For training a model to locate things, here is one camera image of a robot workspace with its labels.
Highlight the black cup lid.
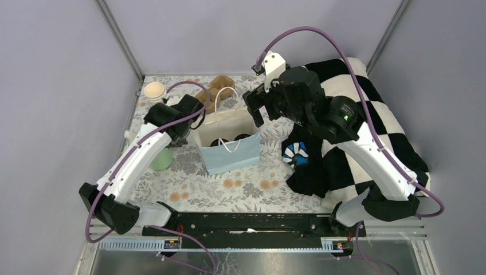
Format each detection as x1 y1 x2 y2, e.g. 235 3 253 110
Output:
210 139 228 147
234 133 250 141

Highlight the light blue paper bag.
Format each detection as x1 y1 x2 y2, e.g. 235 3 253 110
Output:
191 107 261 175

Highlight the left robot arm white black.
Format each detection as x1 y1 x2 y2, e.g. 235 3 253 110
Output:
79 95 204 235

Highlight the brown cardboard cup carrier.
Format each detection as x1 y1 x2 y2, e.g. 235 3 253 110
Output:
206 75 235 113

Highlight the floral table mat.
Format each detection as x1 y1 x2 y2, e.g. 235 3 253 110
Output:
108 75 388 214

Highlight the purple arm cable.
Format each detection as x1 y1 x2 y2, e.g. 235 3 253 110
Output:
256 26 445 275
85 81 217 274

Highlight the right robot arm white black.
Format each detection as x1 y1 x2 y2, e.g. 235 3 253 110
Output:
242 67 420 236

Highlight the stack of white paper cups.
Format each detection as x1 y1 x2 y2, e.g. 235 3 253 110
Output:
143 81 166 103

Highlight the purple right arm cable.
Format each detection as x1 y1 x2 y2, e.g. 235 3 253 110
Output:
256 26 445 275

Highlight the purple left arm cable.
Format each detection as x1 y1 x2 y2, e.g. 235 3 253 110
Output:
85 81 217 274

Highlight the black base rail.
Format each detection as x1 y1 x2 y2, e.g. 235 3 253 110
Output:
164 212 366 249

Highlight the green cup holder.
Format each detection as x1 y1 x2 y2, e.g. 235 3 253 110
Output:
149 148 173 171

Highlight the black white checkered blanket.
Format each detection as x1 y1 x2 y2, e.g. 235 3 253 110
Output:
281 58 431 210

